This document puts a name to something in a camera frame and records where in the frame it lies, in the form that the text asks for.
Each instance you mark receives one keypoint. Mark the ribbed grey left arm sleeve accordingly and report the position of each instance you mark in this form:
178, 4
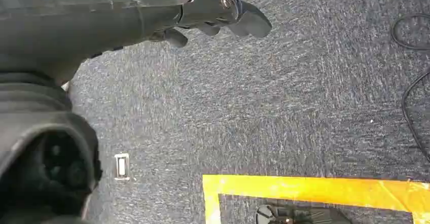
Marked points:
30, 93

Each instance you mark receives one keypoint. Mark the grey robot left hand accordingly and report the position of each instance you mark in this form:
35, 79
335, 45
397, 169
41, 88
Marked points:
100, 17

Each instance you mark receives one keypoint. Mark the small white floor plate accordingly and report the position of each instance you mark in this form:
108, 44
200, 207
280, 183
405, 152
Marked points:
121, 166

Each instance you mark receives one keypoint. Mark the black robot foot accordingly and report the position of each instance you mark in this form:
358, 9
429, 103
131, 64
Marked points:
302, 215

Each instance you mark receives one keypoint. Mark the yellow floor tape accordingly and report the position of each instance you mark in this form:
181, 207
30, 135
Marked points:
302, 189

